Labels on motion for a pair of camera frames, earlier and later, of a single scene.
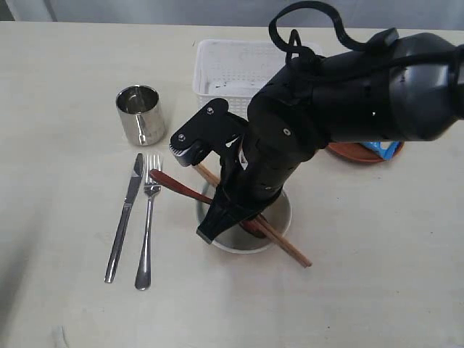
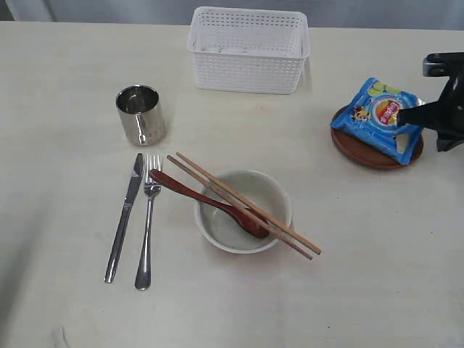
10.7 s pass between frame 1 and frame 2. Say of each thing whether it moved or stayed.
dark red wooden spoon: stayed
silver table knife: stayed
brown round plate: moved
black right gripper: moved
